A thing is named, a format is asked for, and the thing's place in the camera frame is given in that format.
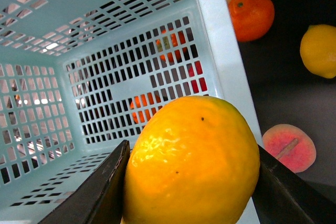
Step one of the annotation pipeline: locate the yellow lemon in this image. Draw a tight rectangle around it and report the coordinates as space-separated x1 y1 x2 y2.
300 25 335 79
122 96 260 223

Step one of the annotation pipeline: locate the light teal plastic basket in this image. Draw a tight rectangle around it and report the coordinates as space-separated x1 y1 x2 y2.
1 0 261 223

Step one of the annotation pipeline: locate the large orange left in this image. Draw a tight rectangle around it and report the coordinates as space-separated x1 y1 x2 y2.
228 0 275 42

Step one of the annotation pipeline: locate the black metal shelving rack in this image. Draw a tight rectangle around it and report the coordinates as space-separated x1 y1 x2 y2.
239 0 335 200

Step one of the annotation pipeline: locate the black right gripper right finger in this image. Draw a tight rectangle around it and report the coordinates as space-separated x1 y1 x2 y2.
253 146 335 223

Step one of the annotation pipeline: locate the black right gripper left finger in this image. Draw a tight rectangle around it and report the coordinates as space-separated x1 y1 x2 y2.
40 140 130 223

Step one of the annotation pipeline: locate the pink peach near basket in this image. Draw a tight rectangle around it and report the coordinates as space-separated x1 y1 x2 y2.
262 124 317 173

